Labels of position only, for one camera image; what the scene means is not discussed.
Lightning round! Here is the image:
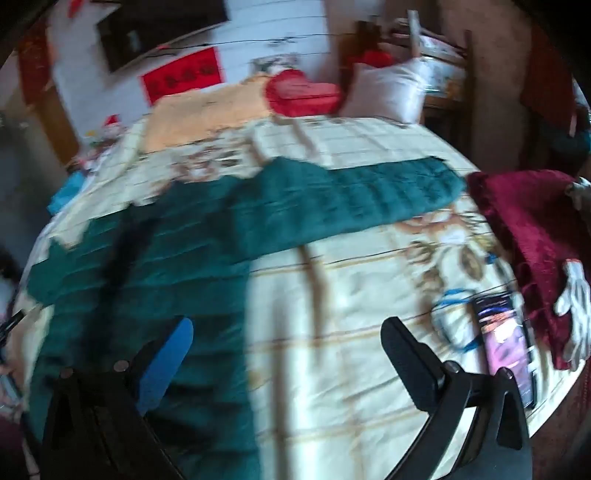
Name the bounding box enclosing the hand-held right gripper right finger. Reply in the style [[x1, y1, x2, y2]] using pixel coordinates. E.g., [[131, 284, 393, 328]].
[[369, 316, 532, 480]]

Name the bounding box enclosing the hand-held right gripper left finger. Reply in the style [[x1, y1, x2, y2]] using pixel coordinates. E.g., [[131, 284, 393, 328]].
[[43, 316, 194, 480]]

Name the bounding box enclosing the green puffer jacket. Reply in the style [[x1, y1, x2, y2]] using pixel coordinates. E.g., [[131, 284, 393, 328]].
[[28, 155, 468, 480]]

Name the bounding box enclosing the cream floral checked blanket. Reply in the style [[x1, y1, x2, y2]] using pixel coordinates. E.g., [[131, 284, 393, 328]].
[[11, 113, 578, 480]]

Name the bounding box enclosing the smartphone with lit screen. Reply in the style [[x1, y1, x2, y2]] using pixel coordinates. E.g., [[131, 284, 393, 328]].
[[473, 291, 539, 409]]

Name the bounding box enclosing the white glove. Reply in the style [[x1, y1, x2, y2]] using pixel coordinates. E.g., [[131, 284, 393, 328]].
[[554, 260, 591, 372]]

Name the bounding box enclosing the dark red velvet cloth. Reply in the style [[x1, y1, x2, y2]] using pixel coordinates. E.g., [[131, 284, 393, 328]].
[[467, 169, 591, 370]]

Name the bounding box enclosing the stuffed doll with red hat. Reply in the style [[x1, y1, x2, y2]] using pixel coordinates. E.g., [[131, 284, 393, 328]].
[[83, 115, 125, 155]]

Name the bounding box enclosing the orange fringed pillow cover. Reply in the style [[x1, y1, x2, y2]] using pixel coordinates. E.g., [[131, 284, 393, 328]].
[[141, 82, 273, 155]]

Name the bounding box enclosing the white satin pillow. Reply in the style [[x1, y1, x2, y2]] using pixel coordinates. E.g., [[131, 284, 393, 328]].
[[339, 58, 432, 124]]

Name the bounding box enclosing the red heart-shaped cushion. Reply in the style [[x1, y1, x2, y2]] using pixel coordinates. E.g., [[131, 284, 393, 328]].
[[265, 68, 343, 116]]

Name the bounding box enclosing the wooden door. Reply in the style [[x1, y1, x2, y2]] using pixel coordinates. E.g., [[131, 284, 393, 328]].
[[16, 28, 79, 162]]

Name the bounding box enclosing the wooden bedside cabinet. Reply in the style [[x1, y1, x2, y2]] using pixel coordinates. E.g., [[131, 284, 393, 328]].
[[392, 11, 474, 139]]

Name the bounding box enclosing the blue lanyard cord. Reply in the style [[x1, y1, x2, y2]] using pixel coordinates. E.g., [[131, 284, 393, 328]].
[[431, 288, 481, 352]]

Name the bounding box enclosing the red wall banner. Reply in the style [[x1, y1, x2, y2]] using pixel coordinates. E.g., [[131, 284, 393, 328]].
[[140, 46, 222, 106]]

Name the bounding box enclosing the dark framed wall picture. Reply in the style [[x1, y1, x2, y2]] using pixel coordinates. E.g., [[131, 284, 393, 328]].
[[96, 0, 230, 73]]

